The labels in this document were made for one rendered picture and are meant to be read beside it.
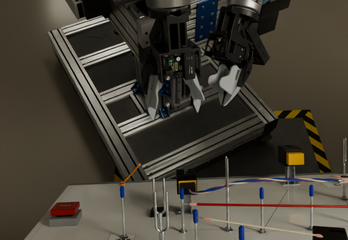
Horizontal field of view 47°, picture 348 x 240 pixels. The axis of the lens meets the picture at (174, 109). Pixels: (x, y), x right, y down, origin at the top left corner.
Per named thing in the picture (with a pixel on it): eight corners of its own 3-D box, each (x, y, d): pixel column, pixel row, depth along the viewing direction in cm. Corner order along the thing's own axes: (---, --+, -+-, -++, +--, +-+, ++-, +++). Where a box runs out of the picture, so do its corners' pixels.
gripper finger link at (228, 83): (208, 101, 88) (218, 60, 88) (226, 106, 91) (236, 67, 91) (218, 103, 85) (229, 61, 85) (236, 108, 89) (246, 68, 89)
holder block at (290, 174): (287, 175, 115) (287, 140, 114) (303, 186, 102) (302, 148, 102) (271, 175, 114) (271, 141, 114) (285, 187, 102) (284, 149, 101)
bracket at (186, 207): (197, 210, 88) (197, 188, 87) (198, 214, 85) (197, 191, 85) (176, 211, 88) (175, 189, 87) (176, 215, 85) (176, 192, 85)
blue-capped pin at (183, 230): (187, 230, 77) (185, 186, 76) (187, 233, 75) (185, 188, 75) (179, 230, 77) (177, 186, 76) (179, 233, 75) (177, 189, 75)
